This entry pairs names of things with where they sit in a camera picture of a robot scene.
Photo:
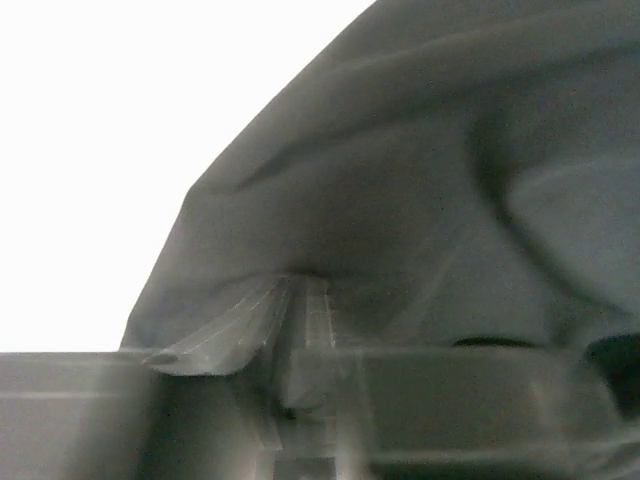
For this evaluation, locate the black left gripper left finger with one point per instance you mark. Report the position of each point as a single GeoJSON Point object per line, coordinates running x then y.
{"type": "Point", "coordinates": [244, 327]}

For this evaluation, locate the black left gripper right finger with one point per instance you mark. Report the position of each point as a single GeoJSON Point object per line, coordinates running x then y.
{"type": "Point", "coordinates": [316, 330]}

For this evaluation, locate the black trousers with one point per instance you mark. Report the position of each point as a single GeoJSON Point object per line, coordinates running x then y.
{"type": "Point", "coordinates": [448, 169]}

